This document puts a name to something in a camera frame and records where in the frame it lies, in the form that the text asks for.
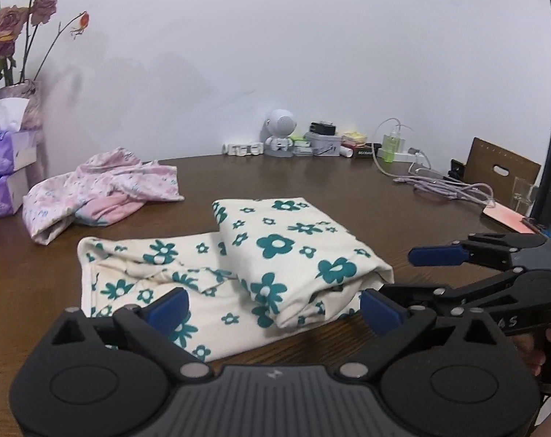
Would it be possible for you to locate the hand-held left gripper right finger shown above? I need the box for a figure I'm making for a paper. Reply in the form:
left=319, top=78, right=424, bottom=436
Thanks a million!
left=334, top=289, right=515, bottom=381

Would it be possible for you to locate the green liquid bottle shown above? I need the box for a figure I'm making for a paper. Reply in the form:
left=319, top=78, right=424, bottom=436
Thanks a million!
left=382, top=131, right=404, bottom=165

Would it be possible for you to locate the purple tissue pack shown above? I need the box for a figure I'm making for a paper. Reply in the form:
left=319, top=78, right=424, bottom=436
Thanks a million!
left=0, top=128, right=37, bottom=180
left=0, top=168, right=30, bottom=220

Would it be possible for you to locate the person's right hand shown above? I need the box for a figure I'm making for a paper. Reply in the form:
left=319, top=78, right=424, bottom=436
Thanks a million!
left=512, top=325, right=551, bottom=377

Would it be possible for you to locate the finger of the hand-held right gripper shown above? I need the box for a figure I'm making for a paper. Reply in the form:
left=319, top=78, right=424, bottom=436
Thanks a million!
left=407, top=232, right=550, bottom=269
left=378, top=268, right=528, bottom=317

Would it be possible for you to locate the brown board with cutout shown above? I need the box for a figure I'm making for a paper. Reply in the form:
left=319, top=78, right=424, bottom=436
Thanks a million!
left=464, top=137, right=543, bottom=205

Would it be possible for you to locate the dried rose bouquet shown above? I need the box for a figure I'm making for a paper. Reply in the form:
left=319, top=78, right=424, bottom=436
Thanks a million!
left=0, top=0, right=91, bottom=92

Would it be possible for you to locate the white tissue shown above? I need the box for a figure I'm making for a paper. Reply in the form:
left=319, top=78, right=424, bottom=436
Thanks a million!
left=0, top=98, right=30, bottom=133

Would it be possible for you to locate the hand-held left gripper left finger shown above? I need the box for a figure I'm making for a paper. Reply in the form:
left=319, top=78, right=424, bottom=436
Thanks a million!
left=52, top=287, right=215, bottom=382

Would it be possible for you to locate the fuzzy purple vase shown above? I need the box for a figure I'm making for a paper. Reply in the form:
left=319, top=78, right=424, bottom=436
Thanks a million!
left=0, top=79, right=44, bottom=130

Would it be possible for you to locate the white robot figurine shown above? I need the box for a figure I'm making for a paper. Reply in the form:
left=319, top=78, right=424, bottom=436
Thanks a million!
left=263, top=108, right=299, bottom=158

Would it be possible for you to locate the white power strip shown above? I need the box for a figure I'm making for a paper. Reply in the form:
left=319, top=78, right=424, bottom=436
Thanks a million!
left=376, top=146, right=433, bottom=168

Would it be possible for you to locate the pink floral garment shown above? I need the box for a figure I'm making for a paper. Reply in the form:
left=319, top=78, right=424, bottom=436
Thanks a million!
left=22, top=147, right=185, bottom=245

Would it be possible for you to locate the pink card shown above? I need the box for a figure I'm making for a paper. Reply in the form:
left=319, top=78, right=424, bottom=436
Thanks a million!
left=482, top=204, right=538, bottom=235

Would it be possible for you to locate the grey tin box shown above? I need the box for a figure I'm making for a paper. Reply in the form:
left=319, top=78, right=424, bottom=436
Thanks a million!
left=304, top=132, right=341, bottom=158

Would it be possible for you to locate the white slotted strip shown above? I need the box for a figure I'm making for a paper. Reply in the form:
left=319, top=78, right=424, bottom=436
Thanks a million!
left=222, top=142, right=263, bottom=158

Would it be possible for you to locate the clear glass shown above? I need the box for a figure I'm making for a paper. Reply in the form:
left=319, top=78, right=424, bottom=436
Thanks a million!
left=511, top=177, right=537, bottom=214

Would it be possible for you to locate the cream garment with teal flowers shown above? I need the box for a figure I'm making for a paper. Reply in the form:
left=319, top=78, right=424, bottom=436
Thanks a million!
left=77, top=197, right=395, bottom=362

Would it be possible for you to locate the purple cable bundle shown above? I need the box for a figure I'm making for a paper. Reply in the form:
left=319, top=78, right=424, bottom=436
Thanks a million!
left=393, top=175, right=497, bottom=208

